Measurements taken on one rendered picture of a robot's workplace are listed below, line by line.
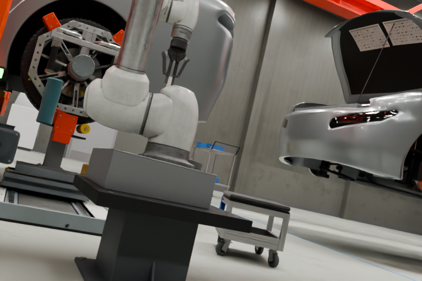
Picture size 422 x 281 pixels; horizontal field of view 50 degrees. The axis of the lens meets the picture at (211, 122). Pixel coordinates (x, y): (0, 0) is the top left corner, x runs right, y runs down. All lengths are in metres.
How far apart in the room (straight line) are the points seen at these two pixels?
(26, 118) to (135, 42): 9.60
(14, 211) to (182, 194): 1.01
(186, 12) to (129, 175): 0.88
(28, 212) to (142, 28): 1.13
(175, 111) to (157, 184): 0.26
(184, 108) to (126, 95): 0.20
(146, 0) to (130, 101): 0.33
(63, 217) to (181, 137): 0.95
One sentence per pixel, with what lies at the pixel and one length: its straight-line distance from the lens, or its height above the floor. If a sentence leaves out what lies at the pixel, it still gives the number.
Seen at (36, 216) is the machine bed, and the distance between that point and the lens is 2.28.
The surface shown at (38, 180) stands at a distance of 2.80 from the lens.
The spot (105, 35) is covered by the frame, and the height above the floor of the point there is 1.09.
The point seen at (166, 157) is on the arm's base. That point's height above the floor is 0.44.
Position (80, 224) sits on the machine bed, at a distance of 2.30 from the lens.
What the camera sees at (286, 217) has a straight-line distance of 2.54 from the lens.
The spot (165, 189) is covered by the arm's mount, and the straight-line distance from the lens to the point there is 1.45.
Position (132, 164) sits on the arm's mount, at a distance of 1.41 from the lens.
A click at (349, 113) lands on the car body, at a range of 4.26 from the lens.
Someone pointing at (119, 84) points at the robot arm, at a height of 0.63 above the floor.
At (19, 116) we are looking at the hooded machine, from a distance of 11.06.
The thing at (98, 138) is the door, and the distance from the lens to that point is 12.07.
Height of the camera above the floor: 0.41
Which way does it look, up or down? 6 degrees up
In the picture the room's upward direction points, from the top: 13 degrees clockwise
